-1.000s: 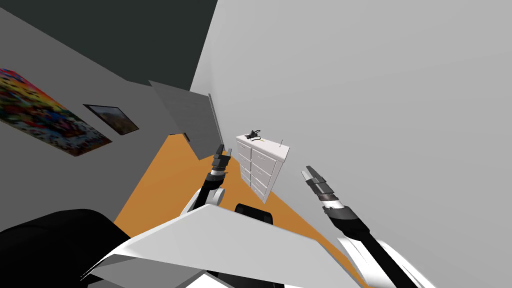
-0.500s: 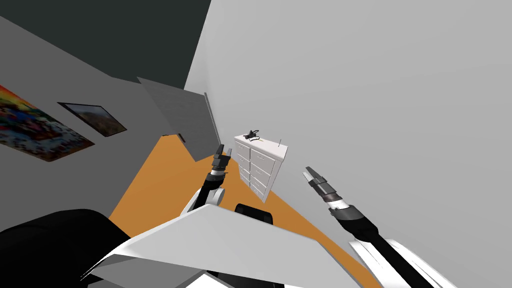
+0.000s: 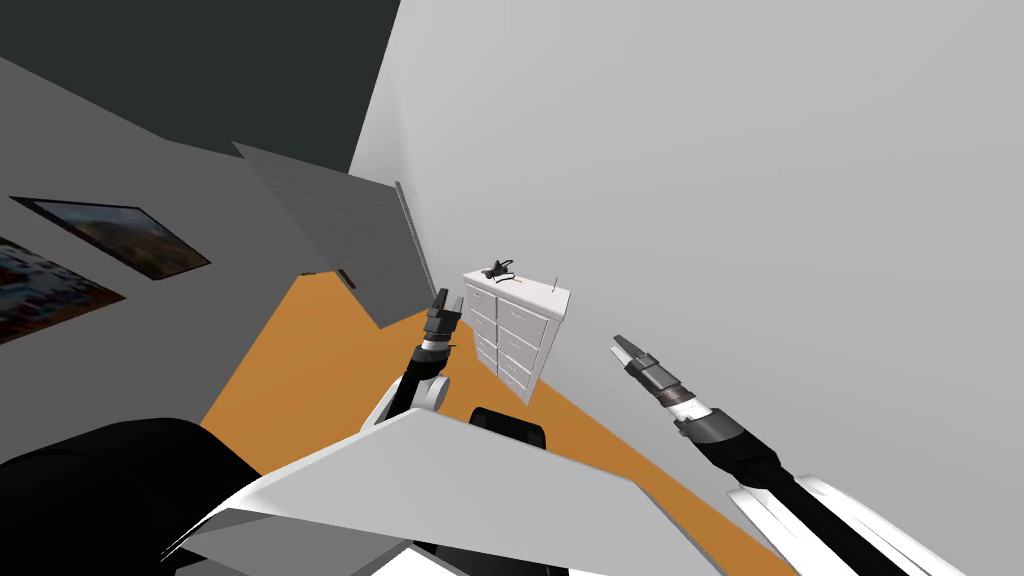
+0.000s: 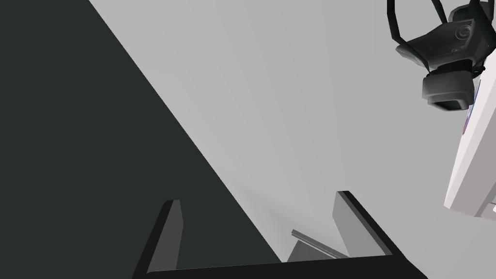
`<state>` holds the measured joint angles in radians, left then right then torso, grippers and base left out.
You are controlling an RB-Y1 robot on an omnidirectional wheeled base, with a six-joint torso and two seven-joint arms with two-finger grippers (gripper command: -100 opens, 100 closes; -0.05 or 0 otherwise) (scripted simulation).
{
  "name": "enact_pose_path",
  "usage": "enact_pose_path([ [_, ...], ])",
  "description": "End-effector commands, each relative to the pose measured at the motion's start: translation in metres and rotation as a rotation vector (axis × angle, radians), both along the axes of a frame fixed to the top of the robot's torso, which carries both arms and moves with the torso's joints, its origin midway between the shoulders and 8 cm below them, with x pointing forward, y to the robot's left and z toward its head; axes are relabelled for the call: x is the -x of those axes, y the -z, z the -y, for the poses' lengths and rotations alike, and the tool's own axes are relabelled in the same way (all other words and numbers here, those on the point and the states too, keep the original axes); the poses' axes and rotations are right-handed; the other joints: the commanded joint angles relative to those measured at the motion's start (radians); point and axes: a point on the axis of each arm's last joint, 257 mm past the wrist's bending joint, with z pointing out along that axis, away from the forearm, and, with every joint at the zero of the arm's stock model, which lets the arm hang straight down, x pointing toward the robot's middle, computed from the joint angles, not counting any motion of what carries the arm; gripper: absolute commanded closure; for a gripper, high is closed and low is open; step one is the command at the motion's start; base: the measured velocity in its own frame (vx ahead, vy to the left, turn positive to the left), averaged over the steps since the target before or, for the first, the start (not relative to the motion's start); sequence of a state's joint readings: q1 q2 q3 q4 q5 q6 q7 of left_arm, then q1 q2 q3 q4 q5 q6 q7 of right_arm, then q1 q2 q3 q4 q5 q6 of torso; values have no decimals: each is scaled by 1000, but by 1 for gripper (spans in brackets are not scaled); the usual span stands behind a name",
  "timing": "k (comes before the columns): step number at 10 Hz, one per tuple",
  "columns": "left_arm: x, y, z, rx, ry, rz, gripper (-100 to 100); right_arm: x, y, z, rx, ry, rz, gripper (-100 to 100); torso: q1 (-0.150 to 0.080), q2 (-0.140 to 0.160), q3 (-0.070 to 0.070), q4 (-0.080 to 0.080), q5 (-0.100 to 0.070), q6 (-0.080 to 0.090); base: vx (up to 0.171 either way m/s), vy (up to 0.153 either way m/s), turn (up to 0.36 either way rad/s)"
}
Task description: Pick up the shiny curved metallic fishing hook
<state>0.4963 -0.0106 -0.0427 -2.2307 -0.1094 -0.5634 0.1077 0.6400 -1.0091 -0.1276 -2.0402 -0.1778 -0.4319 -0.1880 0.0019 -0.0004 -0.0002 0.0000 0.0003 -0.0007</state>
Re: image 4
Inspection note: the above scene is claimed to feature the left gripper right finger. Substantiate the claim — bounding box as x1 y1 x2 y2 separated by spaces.
332 190 398 258

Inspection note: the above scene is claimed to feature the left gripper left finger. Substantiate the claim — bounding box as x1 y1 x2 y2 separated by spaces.
133 199 184 278

